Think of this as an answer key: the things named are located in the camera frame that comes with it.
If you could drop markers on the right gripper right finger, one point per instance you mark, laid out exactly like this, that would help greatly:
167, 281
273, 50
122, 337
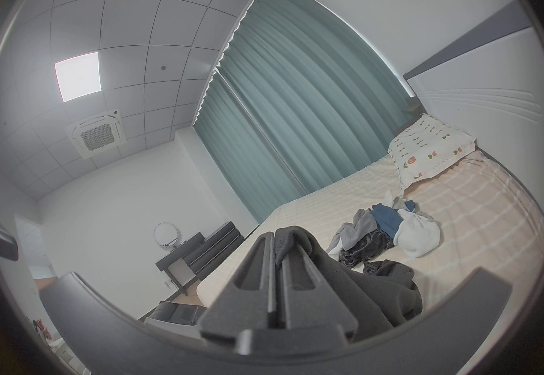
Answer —
314, 309

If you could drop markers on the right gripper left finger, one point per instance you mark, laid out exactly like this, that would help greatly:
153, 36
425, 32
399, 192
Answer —
242, 309

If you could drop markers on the black T-shirt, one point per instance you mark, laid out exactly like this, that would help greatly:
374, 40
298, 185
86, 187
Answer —
374, 292

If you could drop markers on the pile of clothes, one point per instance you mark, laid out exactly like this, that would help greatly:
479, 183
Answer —
418, 235

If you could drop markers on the bed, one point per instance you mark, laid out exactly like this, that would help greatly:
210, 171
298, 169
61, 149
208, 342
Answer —
467, 237

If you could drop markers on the black chest of drawers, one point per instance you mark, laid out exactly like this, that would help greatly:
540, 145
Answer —
216, 243

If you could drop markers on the round mirror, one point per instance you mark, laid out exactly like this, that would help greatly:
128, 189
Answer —
166, 234

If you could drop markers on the blue-green curtain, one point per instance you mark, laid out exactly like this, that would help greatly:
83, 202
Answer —
314, 88
238, 152

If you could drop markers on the white printed pillow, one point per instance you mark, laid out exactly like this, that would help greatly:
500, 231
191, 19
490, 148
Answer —
429, 148

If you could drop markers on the grey bedside table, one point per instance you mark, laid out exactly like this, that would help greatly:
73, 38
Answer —
411, 106

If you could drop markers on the ceiling air conditioner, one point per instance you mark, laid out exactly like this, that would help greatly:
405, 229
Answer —
97, 133

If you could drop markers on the square ceiling light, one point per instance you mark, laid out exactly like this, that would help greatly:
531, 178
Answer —
78, 75

